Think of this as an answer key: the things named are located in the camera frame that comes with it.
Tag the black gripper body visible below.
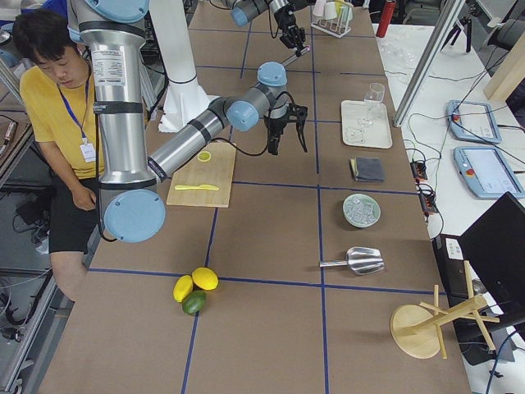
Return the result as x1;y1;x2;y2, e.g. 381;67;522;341
274;7;304;44
263;103;308;139

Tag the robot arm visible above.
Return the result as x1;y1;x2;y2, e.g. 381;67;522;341
68;1;308;243
221;0;314;54

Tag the pink upturned cup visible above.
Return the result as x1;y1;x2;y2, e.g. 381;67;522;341
313;0;326;19

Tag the white upturned cup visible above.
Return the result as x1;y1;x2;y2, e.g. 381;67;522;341
323;1;337;21

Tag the yellow upturned cup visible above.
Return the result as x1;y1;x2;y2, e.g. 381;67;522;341
335;0;346;15

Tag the pale blue upturned cup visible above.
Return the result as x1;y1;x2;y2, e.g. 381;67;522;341
339;5;353;34

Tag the lemon slice on board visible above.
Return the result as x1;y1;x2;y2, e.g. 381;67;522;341
197;150;212;163

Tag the yellow lemon far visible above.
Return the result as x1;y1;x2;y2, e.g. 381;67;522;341
191;267;219;291

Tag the yellow lemon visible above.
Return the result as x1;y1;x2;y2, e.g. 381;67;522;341
172;275;194;303
191;267;219;291

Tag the yellow lemon near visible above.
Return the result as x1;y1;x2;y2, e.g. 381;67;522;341
172;275;194;303

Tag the wooden cup tree stand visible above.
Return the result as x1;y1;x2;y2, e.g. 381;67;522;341
390;260;500;359

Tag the bamboo cutting board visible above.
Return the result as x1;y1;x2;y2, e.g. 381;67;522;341
167;142;235;208

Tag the cream bear serving tray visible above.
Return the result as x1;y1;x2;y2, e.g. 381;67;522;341
340;100;393;149

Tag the folded grey cloth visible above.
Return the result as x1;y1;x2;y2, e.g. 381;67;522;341
349;157;385;182

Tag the clear wine glass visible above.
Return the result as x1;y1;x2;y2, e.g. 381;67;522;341
359;83;385;126

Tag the yellow plastic knife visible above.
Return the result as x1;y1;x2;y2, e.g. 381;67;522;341
173;184;220;191

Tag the red bottle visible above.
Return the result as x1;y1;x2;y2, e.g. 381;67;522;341
376;0;396;38

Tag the green bowl of ice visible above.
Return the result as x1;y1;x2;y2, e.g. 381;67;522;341
342;194;381;228

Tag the steel ice scoop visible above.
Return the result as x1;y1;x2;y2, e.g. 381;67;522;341
319;246;385;276

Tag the upper teach pendant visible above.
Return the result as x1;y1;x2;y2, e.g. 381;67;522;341
445;99;502;144

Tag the teach pendant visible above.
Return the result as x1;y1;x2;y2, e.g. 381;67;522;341
445;99;502;144
453;147;524;199

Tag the lower teach pendant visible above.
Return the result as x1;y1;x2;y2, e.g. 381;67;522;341
453;147;524;199

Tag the person in yellow shirt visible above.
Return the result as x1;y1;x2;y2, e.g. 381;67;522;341
12;8;104;301

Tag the white wire cup rack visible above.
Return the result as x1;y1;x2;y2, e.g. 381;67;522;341
311;14;352;38

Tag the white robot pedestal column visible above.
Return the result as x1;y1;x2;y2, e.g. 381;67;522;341
149;0;214;133

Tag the aluminium frame post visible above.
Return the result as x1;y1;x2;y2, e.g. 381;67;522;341
393;0;466;127

